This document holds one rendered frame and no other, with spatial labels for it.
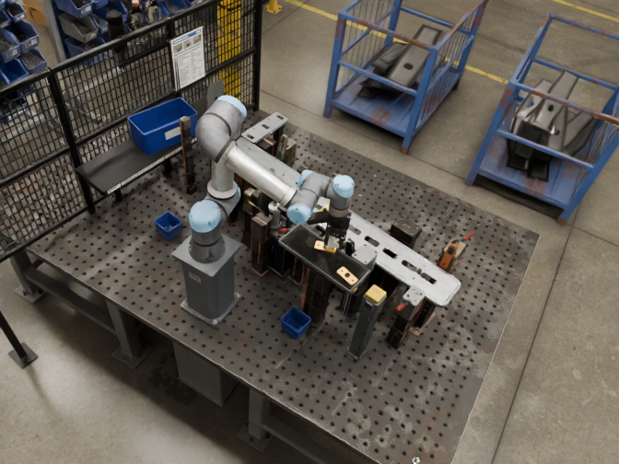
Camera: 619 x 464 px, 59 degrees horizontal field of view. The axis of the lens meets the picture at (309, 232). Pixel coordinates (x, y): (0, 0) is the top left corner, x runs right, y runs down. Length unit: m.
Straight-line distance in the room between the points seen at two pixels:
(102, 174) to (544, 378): 2.72
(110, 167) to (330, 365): 1.39
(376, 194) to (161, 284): 1.30
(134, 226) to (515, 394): 2.34
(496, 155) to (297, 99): 1.77
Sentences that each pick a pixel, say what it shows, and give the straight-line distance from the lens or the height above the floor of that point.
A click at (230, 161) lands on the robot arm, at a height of 1.66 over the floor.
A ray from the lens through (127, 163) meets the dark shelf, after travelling 2.78.
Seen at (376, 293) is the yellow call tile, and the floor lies 1.16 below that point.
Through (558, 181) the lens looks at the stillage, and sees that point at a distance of 4.60.
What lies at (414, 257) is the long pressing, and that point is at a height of 1.00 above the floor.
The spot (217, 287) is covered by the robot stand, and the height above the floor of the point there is 0.96.
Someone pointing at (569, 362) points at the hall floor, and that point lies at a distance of 3.77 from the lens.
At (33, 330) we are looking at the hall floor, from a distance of 3.55.
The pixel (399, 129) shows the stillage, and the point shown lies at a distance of 4.50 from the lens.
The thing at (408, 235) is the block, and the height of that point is 1.02.
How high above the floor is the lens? 2.87
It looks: 49 degrees down
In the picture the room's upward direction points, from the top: 8 degrees clockwise
